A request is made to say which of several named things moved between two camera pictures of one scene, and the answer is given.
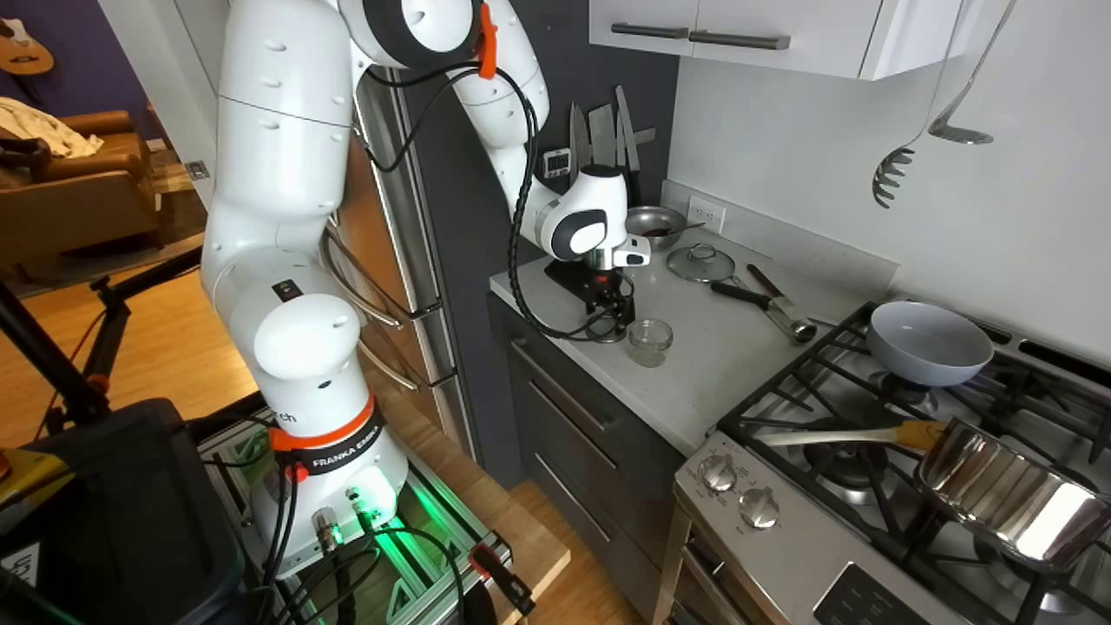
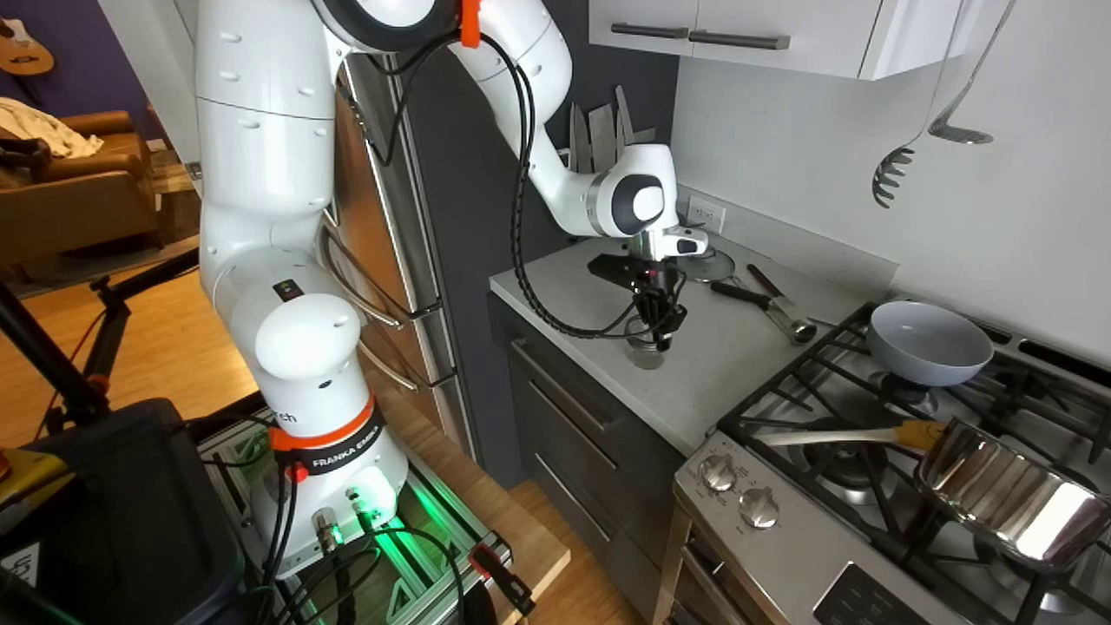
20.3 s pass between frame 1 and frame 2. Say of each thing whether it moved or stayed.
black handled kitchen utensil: stayed
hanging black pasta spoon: stayed
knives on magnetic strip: stayed
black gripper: moved
